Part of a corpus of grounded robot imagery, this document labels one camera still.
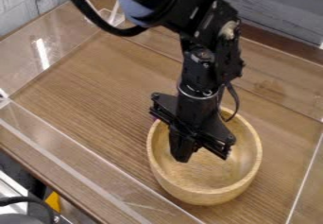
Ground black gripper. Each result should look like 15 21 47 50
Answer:
150 87 238 164

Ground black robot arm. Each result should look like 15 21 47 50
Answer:
71 0 244 163

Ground brown wooden bowl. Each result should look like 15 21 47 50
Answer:
147 114 263 206

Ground yellow black device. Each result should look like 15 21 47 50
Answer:
44 190 74 224

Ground clear acrylic enclosure wall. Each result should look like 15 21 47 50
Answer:
0 5 323 224

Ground black cable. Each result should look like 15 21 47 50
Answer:
0 196 56 224

